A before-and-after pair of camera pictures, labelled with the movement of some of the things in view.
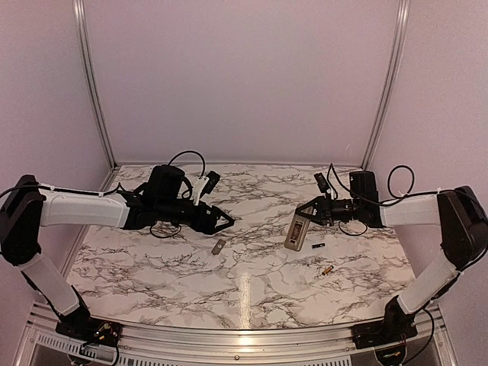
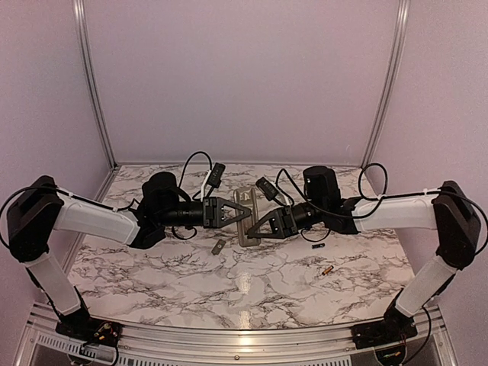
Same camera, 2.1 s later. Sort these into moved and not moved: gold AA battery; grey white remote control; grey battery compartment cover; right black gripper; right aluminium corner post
Moved: grey white remote control; right black gripper
Not moved: right aluminium corner post; gold AA battery; grey battery compartment cover
